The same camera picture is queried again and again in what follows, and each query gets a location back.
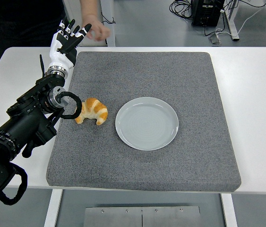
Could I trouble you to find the black computer case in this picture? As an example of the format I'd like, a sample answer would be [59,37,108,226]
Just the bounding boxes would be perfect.
[191,0,225,27]

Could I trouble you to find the person's hand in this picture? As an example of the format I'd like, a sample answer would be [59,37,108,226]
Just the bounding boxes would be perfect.
[83,14,112,43]

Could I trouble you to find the grey metal plate with screws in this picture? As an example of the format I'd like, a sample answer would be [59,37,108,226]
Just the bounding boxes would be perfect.
[85,206,201,227]

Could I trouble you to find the white desk panel and leg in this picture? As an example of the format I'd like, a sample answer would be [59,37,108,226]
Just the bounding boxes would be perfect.
[99,0,116,47]

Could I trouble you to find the round grey plate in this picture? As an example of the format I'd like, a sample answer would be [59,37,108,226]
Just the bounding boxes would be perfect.
[115,96,180,151]

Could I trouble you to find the black floor cable bundle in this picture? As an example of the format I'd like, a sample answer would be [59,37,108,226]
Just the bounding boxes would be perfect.
[169,0,194,21]

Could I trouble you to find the white table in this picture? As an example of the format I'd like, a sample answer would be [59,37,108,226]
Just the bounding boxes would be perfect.
[0,46,266,227]

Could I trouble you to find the thin black cable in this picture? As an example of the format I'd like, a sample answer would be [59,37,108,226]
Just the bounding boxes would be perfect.
[101,10,116,26]

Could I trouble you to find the grey felt mat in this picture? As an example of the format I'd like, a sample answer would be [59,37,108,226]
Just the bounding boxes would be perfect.
[45,51,242,192]

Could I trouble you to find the golden croissant bread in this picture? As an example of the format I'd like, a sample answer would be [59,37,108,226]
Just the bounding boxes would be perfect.
[75,97,109,125]

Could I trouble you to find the small clear plastic bracket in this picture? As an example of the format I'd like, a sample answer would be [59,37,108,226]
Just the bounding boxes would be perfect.
[208,33,223,45]

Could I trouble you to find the white floor cable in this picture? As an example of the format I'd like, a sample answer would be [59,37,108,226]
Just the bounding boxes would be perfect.
[216,0,266,38]

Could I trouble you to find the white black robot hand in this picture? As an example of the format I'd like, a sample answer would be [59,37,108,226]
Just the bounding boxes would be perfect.
[48,17,93,69]

